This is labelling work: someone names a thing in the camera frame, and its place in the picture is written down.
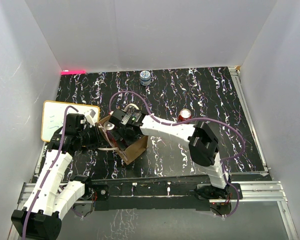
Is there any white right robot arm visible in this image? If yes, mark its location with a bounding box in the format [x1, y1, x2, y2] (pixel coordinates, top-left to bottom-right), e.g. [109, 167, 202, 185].
[109, 109, 231, 200]

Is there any patterned canvas tote bag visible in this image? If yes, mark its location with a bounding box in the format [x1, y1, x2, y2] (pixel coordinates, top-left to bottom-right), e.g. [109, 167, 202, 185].
[96, 103, 148, 165]

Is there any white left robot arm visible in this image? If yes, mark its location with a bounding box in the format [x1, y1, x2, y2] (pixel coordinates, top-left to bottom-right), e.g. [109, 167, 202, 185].
[11, 109, 100, 240]

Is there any aluminium frame rail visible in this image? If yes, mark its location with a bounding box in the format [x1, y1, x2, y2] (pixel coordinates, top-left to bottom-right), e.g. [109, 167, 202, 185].
[228, 67, 299, 240]

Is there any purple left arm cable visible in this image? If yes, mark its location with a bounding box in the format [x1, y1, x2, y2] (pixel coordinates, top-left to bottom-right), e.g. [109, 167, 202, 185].
[21, 105, 80, 240]

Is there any blue white round jar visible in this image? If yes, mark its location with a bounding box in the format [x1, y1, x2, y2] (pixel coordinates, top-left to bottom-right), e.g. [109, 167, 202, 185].
[139, 70, 152, 86]

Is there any red cola can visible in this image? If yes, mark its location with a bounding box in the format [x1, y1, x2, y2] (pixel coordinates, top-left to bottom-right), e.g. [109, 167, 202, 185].
[177, 108, 192, 123]

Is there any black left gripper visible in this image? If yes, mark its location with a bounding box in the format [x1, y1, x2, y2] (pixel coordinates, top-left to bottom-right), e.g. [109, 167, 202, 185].
[77, 122, 109, 150]

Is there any small whiteboard orange frame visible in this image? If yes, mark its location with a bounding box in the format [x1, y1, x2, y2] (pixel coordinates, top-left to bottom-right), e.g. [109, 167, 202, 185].
[41, 100, 100, 142]

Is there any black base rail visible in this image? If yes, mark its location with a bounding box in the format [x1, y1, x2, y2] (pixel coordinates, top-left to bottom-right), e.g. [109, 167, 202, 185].
[89, 174, 243, 215]

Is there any pink tape strip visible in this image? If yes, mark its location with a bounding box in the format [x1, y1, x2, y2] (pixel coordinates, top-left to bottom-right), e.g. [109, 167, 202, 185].
[61, 70, 86, 76]

